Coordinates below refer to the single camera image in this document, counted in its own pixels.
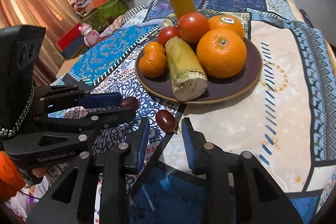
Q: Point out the dark red grape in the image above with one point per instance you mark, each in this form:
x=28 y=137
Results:
x=166 y=122
x=129 y=102

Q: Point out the dark purple plate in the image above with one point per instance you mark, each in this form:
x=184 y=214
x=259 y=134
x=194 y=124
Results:
x=218 y=90

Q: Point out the dark blue box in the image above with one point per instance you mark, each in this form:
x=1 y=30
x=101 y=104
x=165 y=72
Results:
x=75 y=49

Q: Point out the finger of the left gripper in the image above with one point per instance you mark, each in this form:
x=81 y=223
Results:
x=89 y=125
x=86 y=98

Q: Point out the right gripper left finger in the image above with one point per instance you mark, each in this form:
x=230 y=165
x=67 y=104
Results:
x=71 y=198

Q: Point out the dark bag beside bed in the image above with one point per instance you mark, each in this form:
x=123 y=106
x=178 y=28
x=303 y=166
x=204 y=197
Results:
x=306 y=18

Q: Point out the sugarcane piece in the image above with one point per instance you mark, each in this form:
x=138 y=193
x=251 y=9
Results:
x=188 y=79
x=182 y=7

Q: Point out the pink rabbit toy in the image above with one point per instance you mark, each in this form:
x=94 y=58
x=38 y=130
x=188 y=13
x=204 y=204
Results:
x=91 y=36

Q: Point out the orange striped curtain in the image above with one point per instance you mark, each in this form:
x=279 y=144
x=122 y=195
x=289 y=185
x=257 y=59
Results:
x=57 y=16

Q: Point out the red tomato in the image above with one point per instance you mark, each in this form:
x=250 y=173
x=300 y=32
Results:
x=192 y=27
x=167 y=33

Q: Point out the cardboard box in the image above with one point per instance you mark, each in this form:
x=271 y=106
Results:
x=67 y=65

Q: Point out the small mandarin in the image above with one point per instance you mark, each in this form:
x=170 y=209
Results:
x=154 y=47
x=153 y=64

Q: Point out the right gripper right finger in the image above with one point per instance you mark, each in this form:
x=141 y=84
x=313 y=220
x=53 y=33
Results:
x=236 y=183

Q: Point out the plain large orange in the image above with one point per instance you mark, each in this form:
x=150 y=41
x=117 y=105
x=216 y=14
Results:
x=221 y=53

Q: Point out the patchwork patterned bedspread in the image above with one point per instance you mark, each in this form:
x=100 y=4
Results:
x=287 y=121

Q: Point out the red box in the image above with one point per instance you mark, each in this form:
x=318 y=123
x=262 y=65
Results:
x=68 y=38

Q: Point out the stickered large orange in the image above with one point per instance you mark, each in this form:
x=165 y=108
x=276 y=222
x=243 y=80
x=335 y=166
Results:
x=228 y=22

